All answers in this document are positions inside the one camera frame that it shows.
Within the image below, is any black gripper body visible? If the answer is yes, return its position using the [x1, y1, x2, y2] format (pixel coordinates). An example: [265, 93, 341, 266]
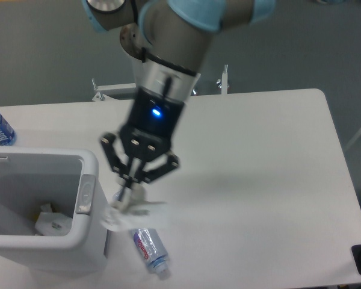
[119, 87, 185, 162]

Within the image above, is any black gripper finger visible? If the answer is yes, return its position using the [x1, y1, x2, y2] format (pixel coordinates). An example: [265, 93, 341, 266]
[100, 132, 138, 208]
[135, 152, 179, 184]

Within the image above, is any white paper wrapper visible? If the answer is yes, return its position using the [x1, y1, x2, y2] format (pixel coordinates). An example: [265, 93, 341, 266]
[100, 184, 170, 232]

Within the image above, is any crushed clear plastic bottle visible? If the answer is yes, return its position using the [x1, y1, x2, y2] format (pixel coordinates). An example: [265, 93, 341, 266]
[112, 187, 171, 280]

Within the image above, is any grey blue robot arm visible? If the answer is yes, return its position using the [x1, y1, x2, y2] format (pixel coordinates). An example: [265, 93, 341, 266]
[82, 1, 276, 210]

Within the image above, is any white trash inside can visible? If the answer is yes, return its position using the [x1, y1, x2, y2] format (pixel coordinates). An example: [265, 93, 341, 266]
[35, 203, 73, 237]

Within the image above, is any white trash can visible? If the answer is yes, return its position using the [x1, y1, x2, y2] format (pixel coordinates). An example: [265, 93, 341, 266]
[0, 146, 109, 272]

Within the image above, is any white left table clamp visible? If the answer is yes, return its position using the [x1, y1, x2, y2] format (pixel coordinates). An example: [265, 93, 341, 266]
[91, 78, 137, 102]

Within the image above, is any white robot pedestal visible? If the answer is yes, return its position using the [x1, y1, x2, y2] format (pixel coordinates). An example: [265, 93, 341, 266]
[119, 23, 150, 90]

